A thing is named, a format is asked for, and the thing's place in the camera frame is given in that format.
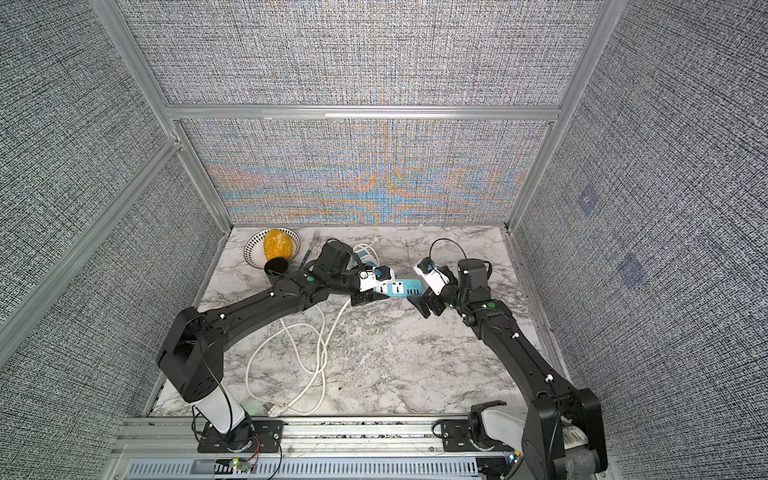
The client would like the black cup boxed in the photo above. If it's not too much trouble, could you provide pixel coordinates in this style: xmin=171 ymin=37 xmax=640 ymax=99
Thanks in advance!
xmin=263 ymin=257 xmax=290 ymax=285

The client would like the white power strip cord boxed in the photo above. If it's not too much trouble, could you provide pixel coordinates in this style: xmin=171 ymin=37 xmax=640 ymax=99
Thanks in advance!
xmin=351 ymin=242 xmax=382 ymax=269

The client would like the orange bread in bowl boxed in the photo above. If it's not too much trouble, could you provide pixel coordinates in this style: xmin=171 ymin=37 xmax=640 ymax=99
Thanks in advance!
xmin=263 ymin=229 xmax=293 ymax=261

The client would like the aluminium front rail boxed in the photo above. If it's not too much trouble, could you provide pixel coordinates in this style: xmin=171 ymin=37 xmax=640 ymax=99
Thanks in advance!
xmin=110 ymin=415 xmax=613 ymax=460

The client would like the green handled fork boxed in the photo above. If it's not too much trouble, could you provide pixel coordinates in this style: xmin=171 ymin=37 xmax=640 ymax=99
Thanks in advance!
xmin=300 ymin=228 xmax=320 ymax=268

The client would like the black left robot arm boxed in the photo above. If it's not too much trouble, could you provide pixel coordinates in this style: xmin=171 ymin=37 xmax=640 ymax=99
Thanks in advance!
xmin=156 ymin=238 xmax=395 ymax=452

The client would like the white patterned bowl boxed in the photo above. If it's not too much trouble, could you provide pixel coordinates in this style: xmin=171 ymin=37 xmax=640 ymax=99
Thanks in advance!
xmin=243 ymin=228 xmax=301 ymax=269

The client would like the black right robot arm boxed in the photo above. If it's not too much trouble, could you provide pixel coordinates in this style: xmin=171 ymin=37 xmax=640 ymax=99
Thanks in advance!
xmin=410 ymin=257 xmax=608 ymax=479

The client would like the teal power strip with sockets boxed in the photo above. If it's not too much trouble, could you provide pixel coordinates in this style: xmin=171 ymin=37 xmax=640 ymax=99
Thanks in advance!
xmin=353 ymin=243 xmax=380 ymax=267

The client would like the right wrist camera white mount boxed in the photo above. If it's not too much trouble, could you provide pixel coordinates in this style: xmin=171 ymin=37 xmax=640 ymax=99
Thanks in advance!
xmin=414 ymin=257 xmax=451 ymax=295

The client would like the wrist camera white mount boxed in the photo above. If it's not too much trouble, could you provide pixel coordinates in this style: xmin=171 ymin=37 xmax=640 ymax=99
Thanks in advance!
xmin=358 ymin=266 xmax=395 ymax=295
xmin=414 ymin=257 xmax=451 ymax=295

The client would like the white slotted cable duct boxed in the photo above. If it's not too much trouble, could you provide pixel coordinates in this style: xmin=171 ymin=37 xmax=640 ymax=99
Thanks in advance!
xmin=123 ymin=457 xmax=481 ymax=479

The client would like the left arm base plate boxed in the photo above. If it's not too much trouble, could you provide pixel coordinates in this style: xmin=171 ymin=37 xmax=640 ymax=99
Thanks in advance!
xmin=197 ymin=418 xmax=284 ymax=454

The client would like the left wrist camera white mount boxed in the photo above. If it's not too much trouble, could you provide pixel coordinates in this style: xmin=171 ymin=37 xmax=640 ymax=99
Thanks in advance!
xmin=358 ymin=266 xmax=395 ymax=295

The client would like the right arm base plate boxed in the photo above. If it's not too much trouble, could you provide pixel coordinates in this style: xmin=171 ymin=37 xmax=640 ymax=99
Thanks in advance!
xmin=432 ymin=419 xmax=511 ymax=453

